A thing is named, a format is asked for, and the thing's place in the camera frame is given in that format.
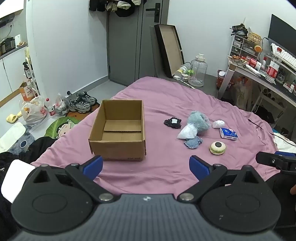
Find black cable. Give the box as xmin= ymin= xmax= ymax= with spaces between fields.
xmin=248 ymin=118 xmax=264 ymax=130

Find green cartoon floor mat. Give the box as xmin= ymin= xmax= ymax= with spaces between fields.
xmin=44 ymin=115 xmax=80 ymax=140

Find black frilly cloth white tag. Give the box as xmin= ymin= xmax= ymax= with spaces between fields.
xmin=164 ymin=117 xmax=182 ymax=129

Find clothes hanging on door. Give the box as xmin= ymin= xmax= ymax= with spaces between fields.
xmin=89 ymin=0 xmax=142 ymax=17

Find black clothing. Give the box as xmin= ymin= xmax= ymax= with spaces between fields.
xmin=0 ymin=136 xmax=59 ymax=241

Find white keyboard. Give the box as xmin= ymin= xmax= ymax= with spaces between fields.
xmin=270 ymin=43 xmax=296 ymax=67

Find orange white cardboard box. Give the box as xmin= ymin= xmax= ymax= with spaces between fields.
xmin=19 ymin=82 xmax=35 ymax=103

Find large clear water jug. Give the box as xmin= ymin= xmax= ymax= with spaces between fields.
xmin=188 ymin=53 xmax=208 ymax=88

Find grey sneaker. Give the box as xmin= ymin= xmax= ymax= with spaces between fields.
xmin=76 ymin=91 xmax=98 ymax=106
xmin=69 ymin=98 xmax=91 ymax=114

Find large red label bottle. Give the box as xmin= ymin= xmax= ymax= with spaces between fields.
xmin=265 ymin=47 xmax=283 ymax=82

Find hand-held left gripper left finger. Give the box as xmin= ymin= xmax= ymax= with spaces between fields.
xmin=29 ymin=155 xmax=115 ymax=203

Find white desk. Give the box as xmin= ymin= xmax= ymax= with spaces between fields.
xmin=217 ymin=57 xmax=296 ymax=112

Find white cushion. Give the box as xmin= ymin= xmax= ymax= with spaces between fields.
xmin=0 ymin=122 xmax=26 ymax=153

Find wicker basket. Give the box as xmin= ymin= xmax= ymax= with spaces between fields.
xmin=247 ymin=32 xmax=262 ymax=44

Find white pillow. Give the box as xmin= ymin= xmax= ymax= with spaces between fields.
xmin=274 ymin=135 xmax=296 ymax=153

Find burger squishy toy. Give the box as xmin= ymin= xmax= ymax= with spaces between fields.
xmin=209 ymin=141 xmax=227 ymax=155

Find grey door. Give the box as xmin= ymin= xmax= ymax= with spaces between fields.
xmin=107 ymin=0 xmax=171 ymax=87

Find pink bed sheet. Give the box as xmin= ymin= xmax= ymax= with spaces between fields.
xmin=30 ymin=76 xmax=282 ymax=195

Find white kitchen cabinet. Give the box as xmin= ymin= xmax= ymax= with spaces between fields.
xmin=0 ymin=44 xmax=31 ymax=109

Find black door lock handle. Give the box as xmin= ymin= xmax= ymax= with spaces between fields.
xmin=145 ymin=2 xmax=161 ymax=19

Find black shallow box lid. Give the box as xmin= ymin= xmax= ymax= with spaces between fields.
xmin=154 ymin=24 xmax=185 ymax=78

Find black spray bottle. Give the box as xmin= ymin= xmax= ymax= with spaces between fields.
xmin=22 ymin=61 xmax=33 ymax=79

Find brown cardboard box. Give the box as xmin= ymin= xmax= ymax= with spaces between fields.
xmin=88 ymin=99 xmax=147 ymax=162

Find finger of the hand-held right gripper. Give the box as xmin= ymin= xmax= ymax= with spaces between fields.
xmin=255 ymin=151 xmax=296 ymax=174

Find grey fluffy rug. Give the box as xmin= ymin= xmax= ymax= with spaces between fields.
xmin=9 ymin=131 xmax=36 ymax=155

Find blue-grey plush toy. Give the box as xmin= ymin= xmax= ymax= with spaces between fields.
xmin=186 ymin=110 xmax=211 ymax=137

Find blue knitted cloth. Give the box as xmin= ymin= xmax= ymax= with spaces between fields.
xmin=184 ymin=136 xmax=203 ymax=150

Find white red-print plastic bag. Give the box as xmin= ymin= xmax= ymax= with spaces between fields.
xmin=21 ymin=96 xmax=48 ymax=126

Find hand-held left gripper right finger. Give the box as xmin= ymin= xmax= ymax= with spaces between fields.
xmin=177 ymin=155 xmax=264 ymax=203

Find blue tissue packet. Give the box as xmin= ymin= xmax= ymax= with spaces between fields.
xmin=219 ymin=127 xmax=239 ymax=141

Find grey drawer organizer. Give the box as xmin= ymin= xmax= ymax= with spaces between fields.
xmin=230 ymin=34 xmax=246 ymax=57

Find red label water bottle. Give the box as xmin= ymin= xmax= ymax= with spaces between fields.
xmin=45 ymin=98 xmax=56 ymax=116

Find red container white lid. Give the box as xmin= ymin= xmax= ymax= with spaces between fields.
xmin=216 ymin=70 xmax=226 ymax=90

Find orange plastic bag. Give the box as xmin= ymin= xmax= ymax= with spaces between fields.
xmin=228 ymin=75 xmax=253 ymax=109

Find clear plastic bag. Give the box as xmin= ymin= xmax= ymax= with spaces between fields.
xmin=55 ymin=93 xmax=70 ymax=116

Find black monitor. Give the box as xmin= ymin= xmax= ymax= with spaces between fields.
xmin=268 ymin=14 xmax=296 ymax=58

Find white paper sheet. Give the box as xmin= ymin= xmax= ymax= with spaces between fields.
xmin=1 ymin=160 xmax=31 ymax=204

